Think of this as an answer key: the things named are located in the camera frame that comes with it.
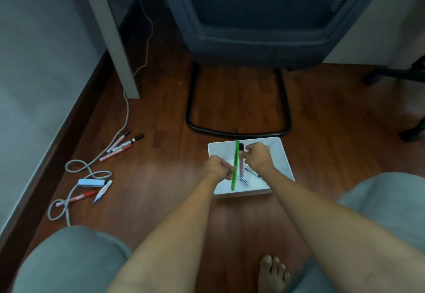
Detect person's right hand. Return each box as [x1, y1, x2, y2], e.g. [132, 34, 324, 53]
[244, 142, 276, 174]

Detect person's left hand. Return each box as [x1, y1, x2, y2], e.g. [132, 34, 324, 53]
[203, 155, 236, 182]

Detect pink marker with black cap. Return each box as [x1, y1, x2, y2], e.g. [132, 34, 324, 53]
[238, 143, 246, 178]

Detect green ruler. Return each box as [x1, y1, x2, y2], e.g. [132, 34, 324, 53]
[231, 139, 240, 192]

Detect person's left forearm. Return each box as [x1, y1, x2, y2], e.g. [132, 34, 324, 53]
[106, 172, 233, 293]

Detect person's right forearm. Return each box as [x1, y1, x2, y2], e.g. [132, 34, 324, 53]
[261, 166, 425, 293]

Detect dark thin pen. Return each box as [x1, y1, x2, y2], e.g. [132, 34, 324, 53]
[245, 166, 263, 180]

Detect white plastic storage box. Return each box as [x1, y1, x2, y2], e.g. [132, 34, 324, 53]
[208, 137, 296, 199]

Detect white marker with black cap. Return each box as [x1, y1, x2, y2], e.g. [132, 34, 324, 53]
[112, 133, 145, 152]

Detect person's bare foot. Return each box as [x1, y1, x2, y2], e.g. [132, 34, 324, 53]
[258, 254, 291, 293]

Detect red marker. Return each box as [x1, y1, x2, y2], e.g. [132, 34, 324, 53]
[99, 144, 133, 162]
[55, 191, 97, 208]

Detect pink marker with dark cap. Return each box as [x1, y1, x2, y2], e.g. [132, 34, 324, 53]
[106, 130, 131, 154]

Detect white pen with blue tip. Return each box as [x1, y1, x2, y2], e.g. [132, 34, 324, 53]
[92, 179, 114, 204]

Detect dark grey mesh chair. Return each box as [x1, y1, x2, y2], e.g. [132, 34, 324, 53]
[155, 0, 393, 71]

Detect light blue eraser block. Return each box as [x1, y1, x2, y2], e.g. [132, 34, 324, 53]
[77, 179, 106, 188]

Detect white table leg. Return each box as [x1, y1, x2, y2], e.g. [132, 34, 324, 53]
[77, 0, 141, 100]

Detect black office chair base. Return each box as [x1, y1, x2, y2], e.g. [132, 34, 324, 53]
[361, 55, 425, 143]

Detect grey shorts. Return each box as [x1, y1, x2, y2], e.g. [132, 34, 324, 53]
[13, 172, 425, 293]

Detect black chair base frame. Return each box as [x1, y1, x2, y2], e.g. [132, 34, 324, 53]
[185, 62, 292, 139]

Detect grey white cable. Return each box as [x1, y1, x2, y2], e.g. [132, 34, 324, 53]
[47, 0, 154, 227]

